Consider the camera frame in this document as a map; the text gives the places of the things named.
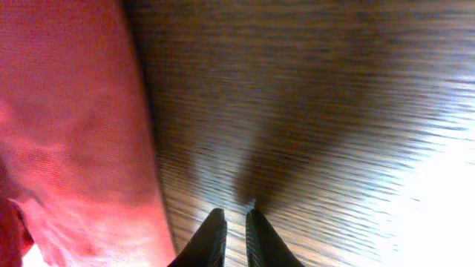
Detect red polo shirt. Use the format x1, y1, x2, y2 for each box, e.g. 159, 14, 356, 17
1, 0, 175, 266

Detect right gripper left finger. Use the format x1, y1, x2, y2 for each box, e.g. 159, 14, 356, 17
168, 208, 227, 267

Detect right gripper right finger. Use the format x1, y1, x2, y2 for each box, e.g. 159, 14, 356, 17
246, 209, 304, 267

